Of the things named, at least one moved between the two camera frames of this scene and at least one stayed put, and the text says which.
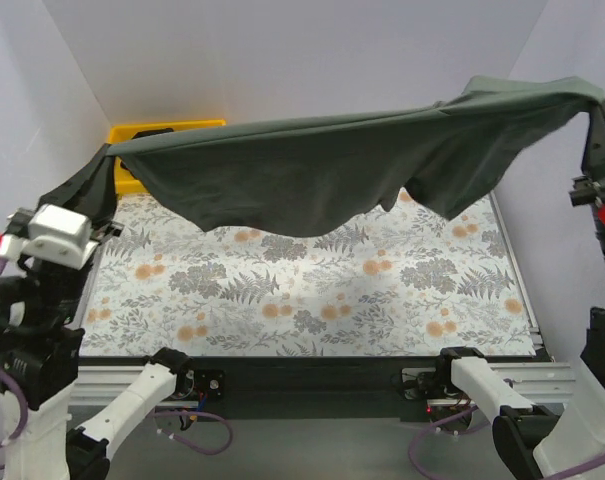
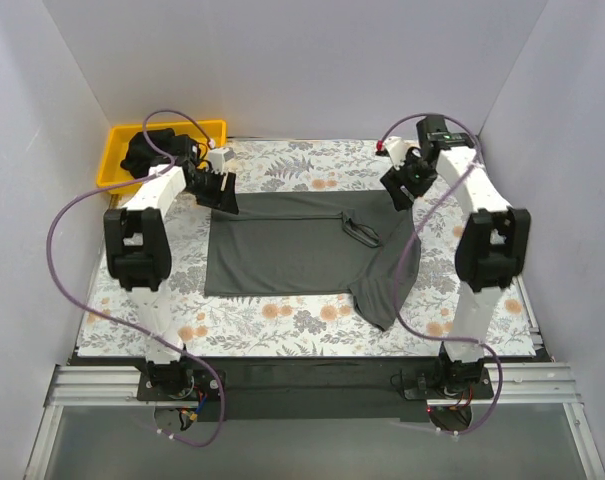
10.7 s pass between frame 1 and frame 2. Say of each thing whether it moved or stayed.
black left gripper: moved
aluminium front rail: stayed
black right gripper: moved
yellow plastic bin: stayed
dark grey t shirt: moved
